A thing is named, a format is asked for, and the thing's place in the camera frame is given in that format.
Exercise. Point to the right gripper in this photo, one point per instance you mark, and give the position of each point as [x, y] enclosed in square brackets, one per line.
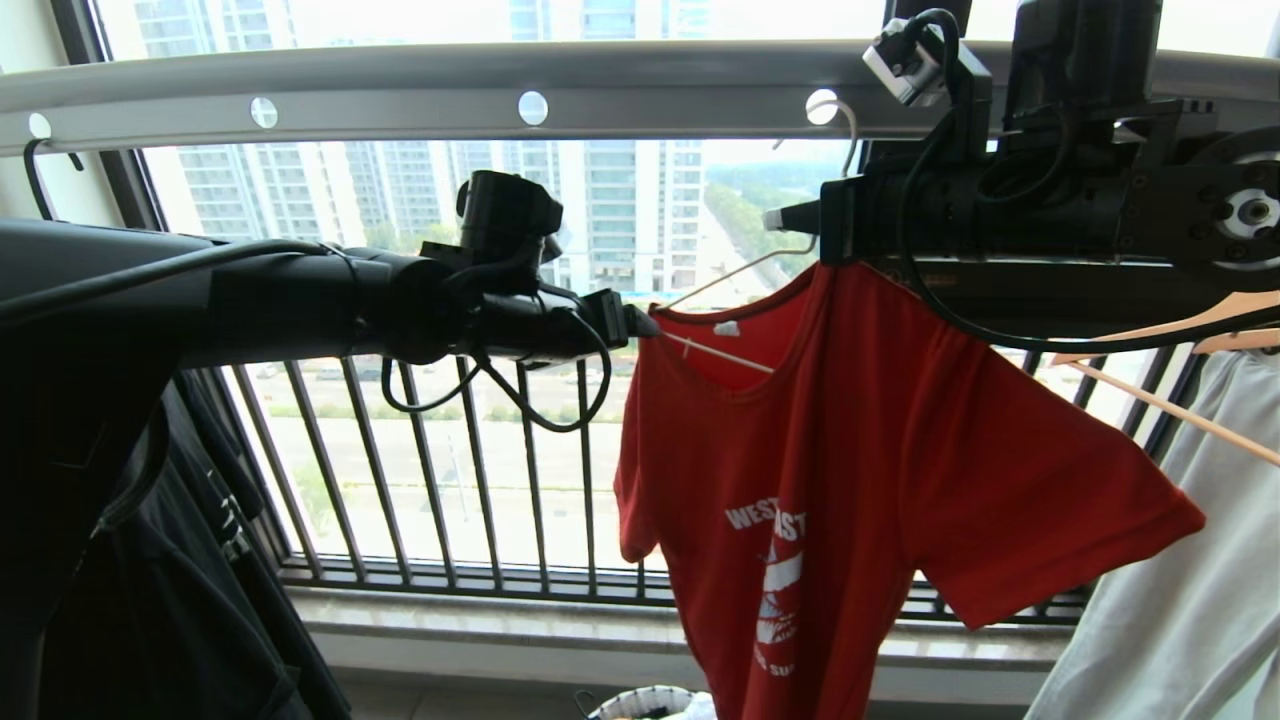
[1000, 215]

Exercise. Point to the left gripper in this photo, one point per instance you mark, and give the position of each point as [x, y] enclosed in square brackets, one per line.
[540, 325]

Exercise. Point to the pale hanger with metal hook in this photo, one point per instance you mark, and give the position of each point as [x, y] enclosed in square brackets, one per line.
[850, 130]

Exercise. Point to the red printed t-shirt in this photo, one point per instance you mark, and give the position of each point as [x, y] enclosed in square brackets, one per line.
[850, 480]

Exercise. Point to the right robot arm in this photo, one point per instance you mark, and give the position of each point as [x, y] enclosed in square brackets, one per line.
[1230, 210]

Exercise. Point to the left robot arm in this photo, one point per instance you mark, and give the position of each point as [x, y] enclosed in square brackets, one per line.
[150, 300]

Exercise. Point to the white laundry basket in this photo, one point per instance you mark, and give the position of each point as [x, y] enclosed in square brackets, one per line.
[650, 703]

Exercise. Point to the wooden hanger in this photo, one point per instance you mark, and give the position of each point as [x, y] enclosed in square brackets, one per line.
[1245, 342]
[1180, 412]

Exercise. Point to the white garment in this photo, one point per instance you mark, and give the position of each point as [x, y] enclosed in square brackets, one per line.
[1190, 580]

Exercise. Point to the black garment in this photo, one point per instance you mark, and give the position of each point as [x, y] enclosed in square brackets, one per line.
[170, 600]

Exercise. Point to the black hanger hook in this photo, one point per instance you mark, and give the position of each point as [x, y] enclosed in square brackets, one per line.
[35, 185]

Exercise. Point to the black metal balcony railing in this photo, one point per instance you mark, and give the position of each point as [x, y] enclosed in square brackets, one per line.
[430, 480]

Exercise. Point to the stone window sill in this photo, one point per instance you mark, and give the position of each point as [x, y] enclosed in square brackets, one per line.
[480, 630]

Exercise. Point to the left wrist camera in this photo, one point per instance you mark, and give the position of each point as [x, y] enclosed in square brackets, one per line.
[510, 215]

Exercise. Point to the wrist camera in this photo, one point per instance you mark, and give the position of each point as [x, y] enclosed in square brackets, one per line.
[912, 65]
[510, 215]

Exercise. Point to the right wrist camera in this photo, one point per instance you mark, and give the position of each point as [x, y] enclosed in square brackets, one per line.
[912, 65]

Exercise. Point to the silver clothes rail with holes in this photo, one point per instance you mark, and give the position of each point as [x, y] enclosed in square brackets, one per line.
[400, 90]

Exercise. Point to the dark window frame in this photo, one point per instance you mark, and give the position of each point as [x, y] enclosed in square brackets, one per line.
[115, 150]

